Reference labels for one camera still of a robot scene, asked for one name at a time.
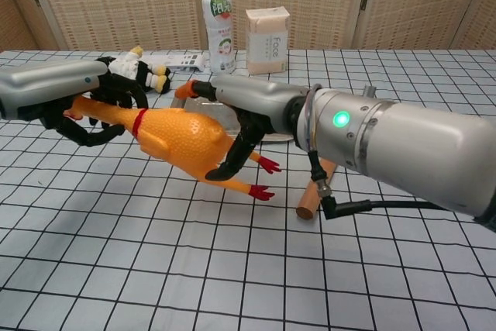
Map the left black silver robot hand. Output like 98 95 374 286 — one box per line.
0 58 150 148

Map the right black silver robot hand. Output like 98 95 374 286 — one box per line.
174 76 311 182

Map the yellow rubber chicken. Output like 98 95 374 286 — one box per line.
63 97 283 200

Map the white tissue pack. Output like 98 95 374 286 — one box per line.
245 5 291 75

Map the yellow capped drink bottle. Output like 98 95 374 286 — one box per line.
201 0 237 74

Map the white paper strip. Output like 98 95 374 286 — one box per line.
141 50 206 73

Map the black white plush doll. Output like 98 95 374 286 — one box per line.
95 47 172 95

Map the woven folding screen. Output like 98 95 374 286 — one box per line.
0 0 496 53

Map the wooden rolling pin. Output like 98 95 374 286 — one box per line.
296 162 339 220

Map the blue checkered tablecloth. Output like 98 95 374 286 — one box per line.
0 48 496 331

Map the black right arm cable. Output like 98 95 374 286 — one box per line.
308 148 481 222

